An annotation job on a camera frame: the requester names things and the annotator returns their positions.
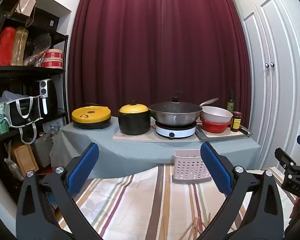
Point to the grey-blue plastic bag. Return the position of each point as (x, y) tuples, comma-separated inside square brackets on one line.
[(11, 96)]

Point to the dark plastic bag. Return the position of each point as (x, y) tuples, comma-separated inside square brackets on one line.
[(41, 42)]

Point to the brown paper gift bag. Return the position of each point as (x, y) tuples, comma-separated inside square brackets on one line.
[(25, 5)]

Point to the wooden box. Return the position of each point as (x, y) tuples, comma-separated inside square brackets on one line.
[(23, 158)]

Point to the steel wok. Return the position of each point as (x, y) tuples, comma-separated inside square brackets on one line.
[(175, 118)]

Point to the black air fryer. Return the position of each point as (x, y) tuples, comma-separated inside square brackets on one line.
[(50, 92)]

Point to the clear plastic bag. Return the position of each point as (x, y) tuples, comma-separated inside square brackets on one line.
[(12, 168)]

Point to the black tote bag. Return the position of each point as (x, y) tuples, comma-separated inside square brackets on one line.
[(20, 112)]

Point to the yellow pot lid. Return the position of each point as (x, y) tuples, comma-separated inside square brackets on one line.
[(133, 108)]

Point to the white perforated utensil holder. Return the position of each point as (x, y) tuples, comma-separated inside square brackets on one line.
[(187, 170)]

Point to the red basin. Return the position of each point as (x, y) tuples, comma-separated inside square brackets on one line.
[(213, 127)]

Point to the glass wok lid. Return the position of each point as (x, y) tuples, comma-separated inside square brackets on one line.
[(172, 107)]

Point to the grey cutting board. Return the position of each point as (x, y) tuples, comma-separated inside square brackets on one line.
[(225, 136)]

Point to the striped cloth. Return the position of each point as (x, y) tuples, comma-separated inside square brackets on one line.
[(140, 200)]

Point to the black shelf rack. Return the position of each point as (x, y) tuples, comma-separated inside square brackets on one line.
[(27, 71)]

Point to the red package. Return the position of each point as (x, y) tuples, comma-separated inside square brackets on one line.
[(5, 46)]

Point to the person's right forearm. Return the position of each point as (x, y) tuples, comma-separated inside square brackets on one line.
[(298, 206)]

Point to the maroon curtain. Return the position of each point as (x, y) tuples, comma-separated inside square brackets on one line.
[(152, 42)]

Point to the light wooden board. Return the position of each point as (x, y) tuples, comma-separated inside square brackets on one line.
[(140, 138)]

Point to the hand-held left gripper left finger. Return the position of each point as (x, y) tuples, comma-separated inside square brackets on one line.
[(82, 170)]

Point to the beige bowl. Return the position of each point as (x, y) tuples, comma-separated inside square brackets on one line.
[(216, 115)]

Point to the sauce jar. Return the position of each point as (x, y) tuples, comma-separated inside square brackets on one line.
[(235, 123)]

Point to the white printed carton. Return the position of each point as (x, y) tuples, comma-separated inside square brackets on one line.
[(52, 125)]

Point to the pile of wooden chopsticks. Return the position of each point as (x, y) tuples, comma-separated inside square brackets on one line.
[(164, 227)]

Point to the black clay pot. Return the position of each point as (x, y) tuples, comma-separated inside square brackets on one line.
[(133, 123)]

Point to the red cloth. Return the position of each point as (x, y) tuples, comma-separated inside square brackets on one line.
[(43, 171)]

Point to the white induction cooker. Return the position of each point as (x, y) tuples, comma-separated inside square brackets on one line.
[(175, 131)]

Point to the dark green oil bottle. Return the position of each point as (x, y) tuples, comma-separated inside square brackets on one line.
[(230, 105)]

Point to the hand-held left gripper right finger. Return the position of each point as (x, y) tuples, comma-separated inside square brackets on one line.
[(216, 170)]

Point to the gold package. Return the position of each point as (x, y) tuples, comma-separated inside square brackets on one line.
[(19, 46)]

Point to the white wardrobe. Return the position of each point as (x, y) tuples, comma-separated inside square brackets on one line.
[(272, 30)]

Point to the grey bag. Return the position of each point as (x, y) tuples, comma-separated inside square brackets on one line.
[(41, 150)]

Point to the yellow electric griddle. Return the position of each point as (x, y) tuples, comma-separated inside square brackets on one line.
[(90, 113)]

